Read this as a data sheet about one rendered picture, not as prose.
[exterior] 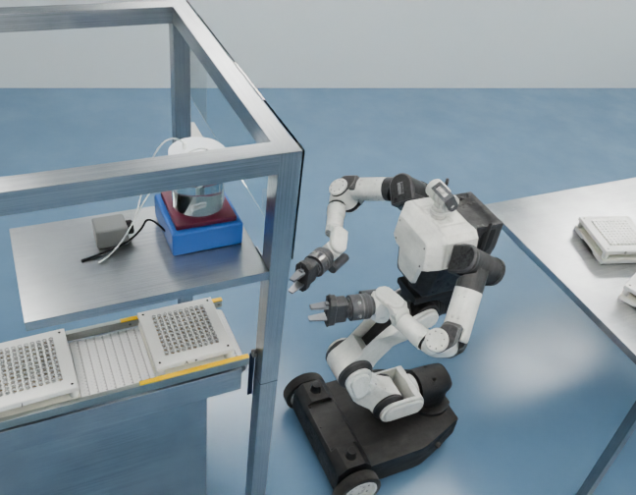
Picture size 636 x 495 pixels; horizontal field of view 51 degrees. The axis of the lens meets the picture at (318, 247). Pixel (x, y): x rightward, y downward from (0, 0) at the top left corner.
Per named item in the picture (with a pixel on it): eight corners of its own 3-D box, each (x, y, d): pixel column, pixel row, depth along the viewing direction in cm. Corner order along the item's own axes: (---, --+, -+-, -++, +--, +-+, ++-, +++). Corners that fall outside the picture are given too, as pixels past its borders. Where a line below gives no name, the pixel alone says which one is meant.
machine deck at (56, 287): (225, 204, 210) (225, 193, 207) (268, 282, 184) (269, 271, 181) (11, 240, 186) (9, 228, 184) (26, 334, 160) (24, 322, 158)
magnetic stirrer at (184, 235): (219, 201, 204) (220, 176, 198) (242, 244, 189) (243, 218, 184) (153, 212, 196) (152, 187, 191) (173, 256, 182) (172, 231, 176)
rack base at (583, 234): (621, 227, 305) (624, 223, 303) (651, 262, 286) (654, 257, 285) (573, 228, 300) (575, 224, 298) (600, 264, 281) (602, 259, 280)
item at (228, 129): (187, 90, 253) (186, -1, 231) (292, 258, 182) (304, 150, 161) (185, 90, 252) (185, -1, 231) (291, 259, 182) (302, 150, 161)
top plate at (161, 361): (156, 372, 199) (155, 367, 198) (136, 316, 216) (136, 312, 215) (234, 352, 209) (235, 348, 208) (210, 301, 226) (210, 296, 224)
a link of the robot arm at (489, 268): (473, 296, 222) (485, 256, 224) (493, 299, 214) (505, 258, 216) (449, 285, 216) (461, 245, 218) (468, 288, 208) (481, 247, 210)
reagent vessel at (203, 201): (216, 185, 195) (217, 127, 183) (233, 214, 185) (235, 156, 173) (164, 192, 189) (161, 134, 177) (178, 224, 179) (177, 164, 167)
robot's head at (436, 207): (438, 198, 231) (444, 177, 225) (454, 215, 224) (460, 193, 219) (422, 201, 228) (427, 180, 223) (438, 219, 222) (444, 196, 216)
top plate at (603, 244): (626, 218, 302) (628, 215, 300) (656, 253, 283) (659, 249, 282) (577, 219, 297) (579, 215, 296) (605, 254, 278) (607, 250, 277)
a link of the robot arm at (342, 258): (318, 246, 239) (335, 231, 247) (302, 259, 247) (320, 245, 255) (339, 270, 239) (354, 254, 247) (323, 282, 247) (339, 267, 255)
